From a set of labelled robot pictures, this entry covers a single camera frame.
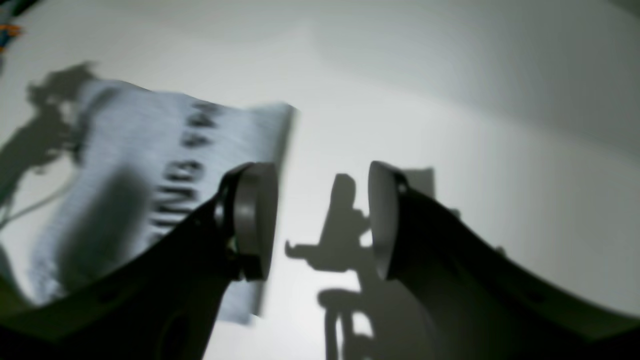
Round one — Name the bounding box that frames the grey T-shirt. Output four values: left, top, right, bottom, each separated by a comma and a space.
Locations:
28, 80, 295, 306

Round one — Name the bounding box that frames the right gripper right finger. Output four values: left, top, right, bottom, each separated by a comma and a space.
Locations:
368, 161, 640, 360

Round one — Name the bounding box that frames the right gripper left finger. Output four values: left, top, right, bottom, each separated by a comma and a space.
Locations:
1, 162, 279, 360

